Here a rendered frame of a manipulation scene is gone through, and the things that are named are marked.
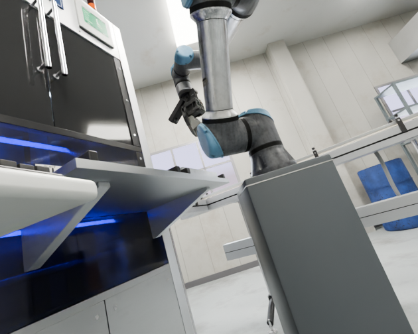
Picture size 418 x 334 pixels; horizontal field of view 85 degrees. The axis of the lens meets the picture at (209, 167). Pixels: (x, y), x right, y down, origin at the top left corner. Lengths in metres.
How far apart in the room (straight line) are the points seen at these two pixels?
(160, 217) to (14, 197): 0.84
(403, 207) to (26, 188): 1.69
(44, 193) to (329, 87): 4.69
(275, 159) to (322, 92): 4.03
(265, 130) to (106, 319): 0.79
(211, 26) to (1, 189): 0.58
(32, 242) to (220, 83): 0.66
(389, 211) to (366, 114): 3.27
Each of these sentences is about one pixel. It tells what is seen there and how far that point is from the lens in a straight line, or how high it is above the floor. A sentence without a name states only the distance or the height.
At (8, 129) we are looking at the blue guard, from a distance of 0.94.
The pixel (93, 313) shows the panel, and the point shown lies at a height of 0.55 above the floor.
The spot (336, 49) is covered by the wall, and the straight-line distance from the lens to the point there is 5.35.
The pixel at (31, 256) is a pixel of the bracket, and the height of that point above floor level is 0.76.
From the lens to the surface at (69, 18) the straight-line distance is 1.53.
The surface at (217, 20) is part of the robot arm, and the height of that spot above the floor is 1.19.
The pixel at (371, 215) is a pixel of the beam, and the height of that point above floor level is 0.49.
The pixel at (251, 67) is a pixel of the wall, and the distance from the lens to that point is 4.68.
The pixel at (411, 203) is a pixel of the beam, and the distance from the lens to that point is 1.73.
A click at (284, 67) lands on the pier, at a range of 4.51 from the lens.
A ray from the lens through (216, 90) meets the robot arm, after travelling 0.69.
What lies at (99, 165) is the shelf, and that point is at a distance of 0.49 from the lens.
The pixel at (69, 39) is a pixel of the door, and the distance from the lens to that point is 1.42.
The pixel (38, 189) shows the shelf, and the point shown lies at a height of 0.78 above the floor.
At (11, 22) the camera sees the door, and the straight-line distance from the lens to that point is 1.27.
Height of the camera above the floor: 0.69
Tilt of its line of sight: 15 degrees up
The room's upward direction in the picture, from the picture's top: 18 degrees counter-clockwise
